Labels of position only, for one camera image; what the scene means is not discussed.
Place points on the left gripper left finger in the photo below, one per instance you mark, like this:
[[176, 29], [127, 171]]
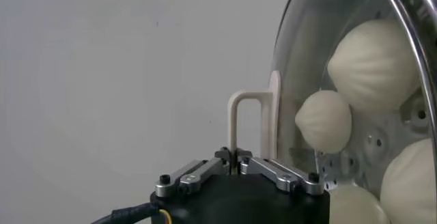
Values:
[[198, 177]]

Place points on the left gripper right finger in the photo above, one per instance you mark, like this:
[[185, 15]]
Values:
[[280, 175]]

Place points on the white steamed baozi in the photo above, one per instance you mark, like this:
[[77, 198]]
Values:
[[372, 65], [324, 121], [409, 184], [355, 208]]

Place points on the stainless steel steamer basket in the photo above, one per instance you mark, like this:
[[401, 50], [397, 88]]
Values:
[[379, 140]]

